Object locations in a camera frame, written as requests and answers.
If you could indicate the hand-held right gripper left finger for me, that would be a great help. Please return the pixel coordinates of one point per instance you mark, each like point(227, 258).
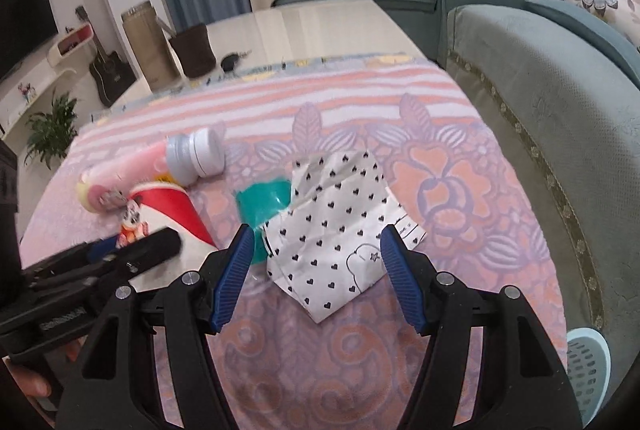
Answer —
point(232, 280)

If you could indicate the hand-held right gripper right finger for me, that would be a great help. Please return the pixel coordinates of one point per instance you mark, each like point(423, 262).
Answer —
point(400, 280)

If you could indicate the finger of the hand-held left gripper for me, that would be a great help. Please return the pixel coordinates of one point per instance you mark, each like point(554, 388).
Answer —
point(150, 250)
point(65, 260)

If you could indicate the red white cartoon wrapper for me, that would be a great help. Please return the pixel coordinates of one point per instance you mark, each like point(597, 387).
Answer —
point(170, 210)

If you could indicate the white heart-dotted paper bag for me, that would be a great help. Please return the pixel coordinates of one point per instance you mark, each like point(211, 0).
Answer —
point(330, 220)

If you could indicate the light blue plastic basket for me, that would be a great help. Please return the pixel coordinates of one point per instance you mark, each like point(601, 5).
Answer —
point(587, 370)

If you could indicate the person's left hand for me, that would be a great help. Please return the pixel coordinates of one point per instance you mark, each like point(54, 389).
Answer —
point(30, 382)

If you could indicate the teal plastic piece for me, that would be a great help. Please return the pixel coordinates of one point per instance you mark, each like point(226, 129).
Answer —
point(262, 205)

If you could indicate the pink bottle with silver cap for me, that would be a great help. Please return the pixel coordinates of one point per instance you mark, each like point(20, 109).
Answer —
point(135, 165)

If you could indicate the pink floral printed tablecloth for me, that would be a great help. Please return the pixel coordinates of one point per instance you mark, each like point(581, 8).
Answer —
point(450, 190)

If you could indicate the green potted plant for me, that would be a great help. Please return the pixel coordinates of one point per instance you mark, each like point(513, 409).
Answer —
point(50, 130)

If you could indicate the white television cabinet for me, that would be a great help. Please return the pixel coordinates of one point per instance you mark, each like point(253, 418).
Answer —
point(30, 95)

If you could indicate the black acoustic guitar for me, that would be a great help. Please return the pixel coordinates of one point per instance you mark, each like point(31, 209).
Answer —
point(112, 75)

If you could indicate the brown thermos flask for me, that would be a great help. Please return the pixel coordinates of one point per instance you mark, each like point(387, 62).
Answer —
point(150, 50)

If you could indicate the dark brown cup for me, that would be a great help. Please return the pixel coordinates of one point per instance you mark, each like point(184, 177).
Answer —
point(192, 50)

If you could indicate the black car key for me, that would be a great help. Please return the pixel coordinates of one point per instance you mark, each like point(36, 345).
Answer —
point(231, 62)

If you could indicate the blue-grey sofa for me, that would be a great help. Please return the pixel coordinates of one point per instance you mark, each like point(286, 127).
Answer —
point(525, 110)

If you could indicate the white red shelf box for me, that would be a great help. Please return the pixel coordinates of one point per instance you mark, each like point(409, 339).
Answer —
point(72, 40)

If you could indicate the black television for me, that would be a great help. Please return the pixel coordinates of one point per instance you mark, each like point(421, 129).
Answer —
point(25, 25)

